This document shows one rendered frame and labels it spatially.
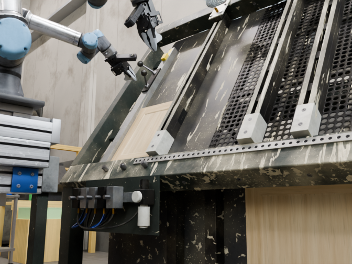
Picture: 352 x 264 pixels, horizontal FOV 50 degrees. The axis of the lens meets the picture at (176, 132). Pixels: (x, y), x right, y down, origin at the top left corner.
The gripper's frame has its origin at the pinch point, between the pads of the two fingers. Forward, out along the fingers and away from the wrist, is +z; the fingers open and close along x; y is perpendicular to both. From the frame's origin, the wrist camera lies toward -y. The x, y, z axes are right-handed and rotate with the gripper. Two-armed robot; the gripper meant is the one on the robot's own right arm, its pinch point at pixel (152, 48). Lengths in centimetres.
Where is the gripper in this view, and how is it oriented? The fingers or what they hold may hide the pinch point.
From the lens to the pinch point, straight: 158.7
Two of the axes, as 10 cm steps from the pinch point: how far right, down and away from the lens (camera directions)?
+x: -6.8, 1.4, 7.2
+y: 6.5, -3.3, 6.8
